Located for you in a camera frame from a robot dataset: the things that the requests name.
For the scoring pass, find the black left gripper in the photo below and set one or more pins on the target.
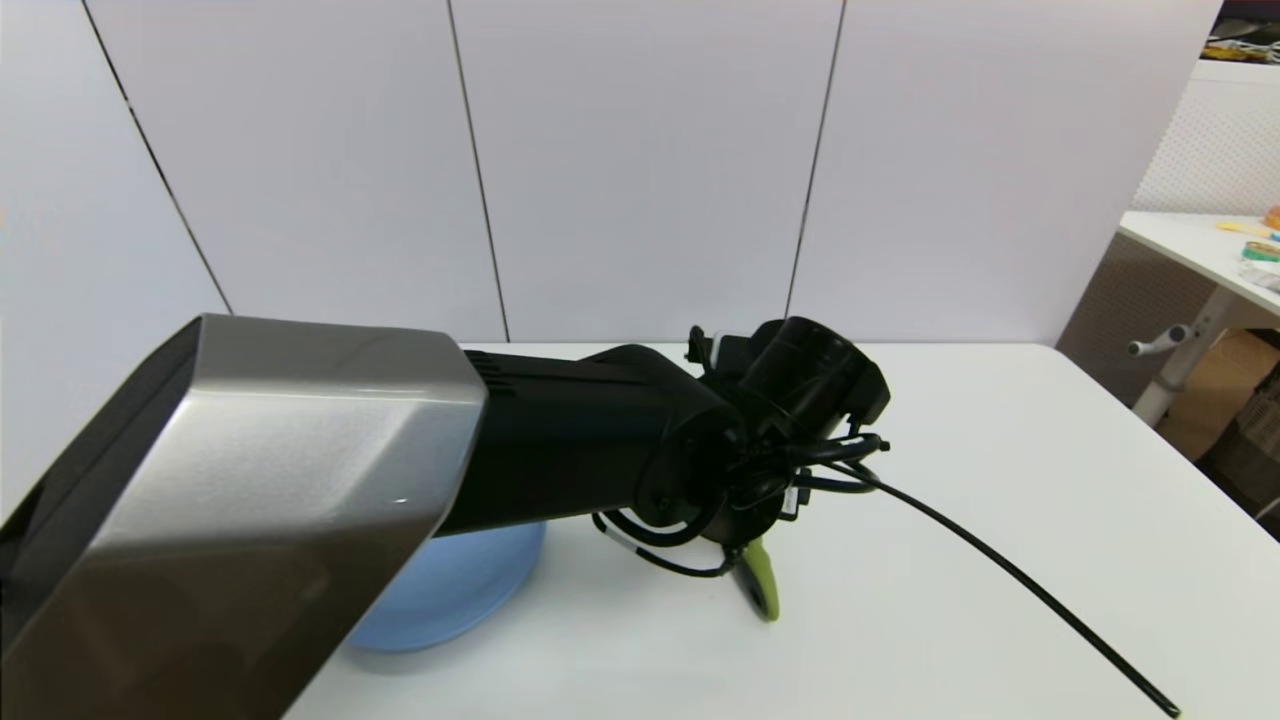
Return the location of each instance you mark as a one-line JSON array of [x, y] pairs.
[[760, 505]]

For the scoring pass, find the black and silver left robot arm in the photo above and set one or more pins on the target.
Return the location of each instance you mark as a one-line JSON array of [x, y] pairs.
[[300, 480]]

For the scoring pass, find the blue round plate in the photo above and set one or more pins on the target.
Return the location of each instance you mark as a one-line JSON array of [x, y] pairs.
[[450, 590]]

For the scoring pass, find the brown cardboard box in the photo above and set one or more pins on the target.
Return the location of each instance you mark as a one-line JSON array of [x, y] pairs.
[[1225, 385]]

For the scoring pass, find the white side table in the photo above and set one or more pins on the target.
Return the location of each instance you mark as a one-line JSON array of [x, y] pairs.
[[1200, 250]]

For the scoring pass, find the clear plastic item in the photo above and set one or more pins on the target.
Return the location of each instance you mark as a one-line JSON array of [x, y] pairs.
[[1265, 277]]

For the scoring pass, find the yellow flat item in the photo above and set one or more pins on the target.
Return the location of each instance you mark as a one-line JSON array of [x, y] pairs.
[[1245, 229]]

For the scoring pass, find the green tape roll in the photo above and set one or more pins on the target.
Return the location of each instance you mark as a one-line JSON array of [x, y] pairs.
[[1260, 251]]

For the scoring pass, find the perforated pegboard panel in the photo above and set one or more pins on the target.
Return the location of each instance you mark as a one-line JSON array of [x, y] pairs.
[[1220, 150]]

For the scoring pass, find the orange item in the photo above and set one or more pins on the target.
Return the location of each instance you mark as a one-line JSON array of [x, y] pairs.
[[1273, 217]]

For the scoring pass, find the yellow and black clutter pile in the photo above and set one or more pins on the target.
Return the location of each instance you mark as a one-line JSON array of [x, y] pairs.
[[1245, 45]]

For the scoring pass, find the white and black wrist camera box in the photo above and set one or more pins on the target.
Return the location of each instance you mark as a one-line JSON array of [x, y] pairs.
[[735, 350]]

